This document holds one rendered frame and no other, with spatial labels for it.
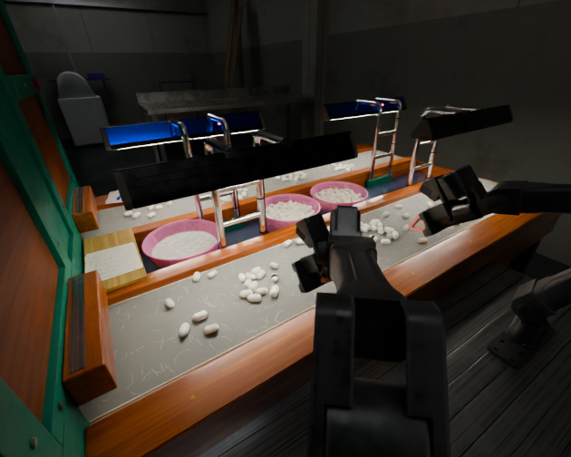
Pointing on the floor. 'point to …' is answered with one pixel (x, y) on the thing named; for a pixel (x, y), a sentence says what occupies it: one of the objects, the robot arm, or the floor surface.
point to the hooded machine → (81, 110)
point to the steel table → (275, 95)
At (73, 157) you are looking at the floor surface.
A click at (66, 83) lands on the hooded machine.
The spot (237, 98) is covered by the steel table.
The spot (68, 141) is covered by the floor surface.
